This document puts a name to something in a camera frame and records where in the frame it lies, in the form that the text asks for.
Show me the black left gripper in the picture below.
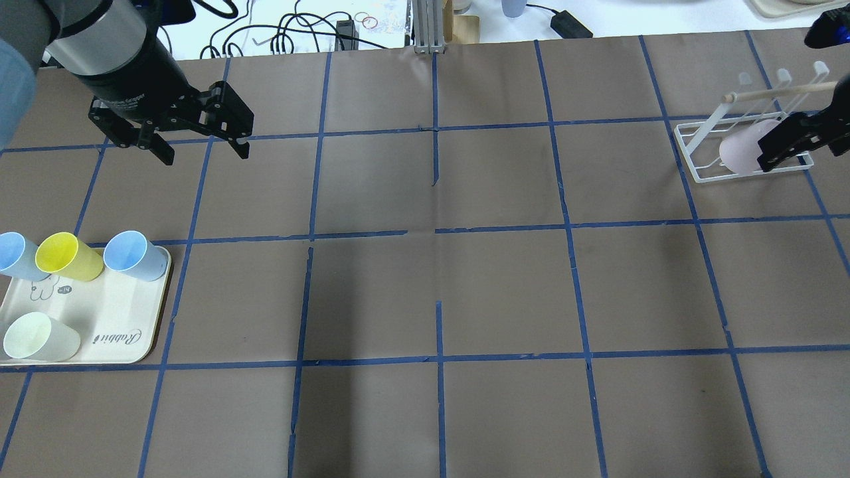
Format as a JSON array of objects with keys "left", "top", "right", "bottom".
[{"left": 88, "top": 33, "right": 254, "bottom": 166}]

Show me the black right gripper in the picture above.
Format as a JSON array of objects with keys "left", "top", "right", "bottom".
[{"left": 757, "top": 75, "right": 849, "bottom": 173}]

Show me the pink cup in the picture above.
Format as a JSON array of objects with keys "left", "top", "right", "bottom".
[{"left": 719, "top": 119, "right": 780, "bottom": 175}]

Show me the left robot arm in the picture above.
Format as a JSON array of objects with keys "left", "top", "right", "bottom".
[{"left": 1, "top": 1, "right": 254, "bottom": 165}]

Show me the light blue cup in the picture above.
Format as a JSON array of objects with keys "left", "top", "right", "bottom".
[
  {"left": 1, "top": 231, "right": 50, "bottom": 282},
  {"left": 103, "top": 230, "right": 168, "bottom": 281}
]

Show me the yellow cup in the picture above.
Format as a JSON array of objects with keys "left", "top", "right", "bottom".
[{"left": 35, "top": 231, "right": 104, "bottom": 281}]

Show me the pale green cup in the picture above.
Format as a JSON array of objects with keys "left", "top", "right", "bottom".
[{"left": 3, "top": 311, "right": 81, "bottom": 361}]

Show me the blue cup on desk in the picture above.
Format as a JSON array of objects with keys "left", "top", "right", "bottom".
[{"left": 501, "top": 0, "right": 527, "bottom": 19}]

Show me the white rabbit tray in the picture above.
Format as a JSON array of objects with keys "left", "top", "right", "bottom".
[{"left": 1, "top": 247, "right": 172, "bottom": 365}]

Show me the black power adapter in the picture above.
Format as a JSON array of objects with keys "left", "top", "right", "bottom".
[{"left": 550, "top": 10, "right": 593, "bottom": 39}]

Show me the wooden mug tree stand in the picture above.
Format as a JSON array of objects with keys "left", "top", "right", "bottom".
[{"left": 438, "top": 1, "right": 481, "bottom": 44}]

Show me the white wire cup rack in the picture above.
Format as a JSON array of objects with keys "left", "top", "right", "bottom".
[{"left": 673, "top": 60, "right": 836, "bottom": 184}]

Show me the aluminium frame post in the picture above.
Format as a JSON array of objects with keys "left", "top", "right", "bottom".
[{"left": 410, "top": 1, "right": 448, "bottom": 54}]

